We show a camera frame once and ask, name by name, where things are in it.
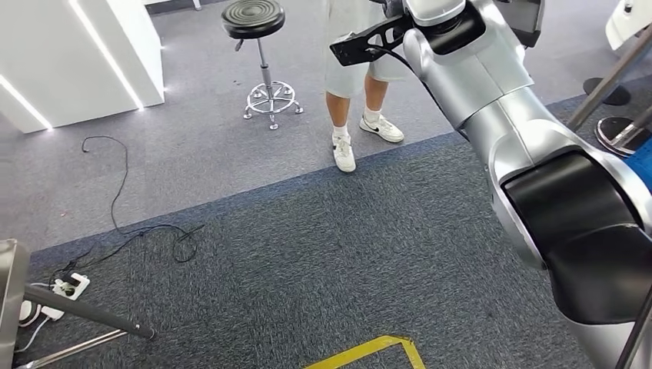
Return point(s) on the dark round stanchion base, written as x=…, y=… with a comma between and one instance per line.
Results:
x=619, y=97

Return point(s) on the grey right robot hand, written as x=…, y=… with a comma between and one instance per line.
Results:
x=393, y=7

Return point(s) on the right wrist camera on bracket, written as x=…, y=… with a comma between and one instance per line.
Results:
x=356, y=48

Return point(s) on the white counter with light strips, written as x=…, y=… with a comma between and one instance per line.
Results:
x=66, y=66

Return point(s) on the black round stool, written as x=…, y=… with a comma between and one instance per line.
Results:
x=253, y=18

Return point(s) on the chrome stanchion base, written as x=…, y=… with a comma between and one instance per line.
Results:
x=619, y=136

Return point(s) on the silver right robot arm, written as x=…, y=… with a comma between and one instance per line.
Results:
x=509, y=112

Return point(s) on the grey metal pole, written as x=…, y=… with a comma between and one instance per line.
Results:
x=606, y=81

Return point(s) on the white power strip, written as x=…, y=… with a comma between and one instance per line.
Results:
x=71, y=286

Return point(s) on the standing person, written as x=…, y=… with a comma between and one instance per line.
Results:
x=346, y=71

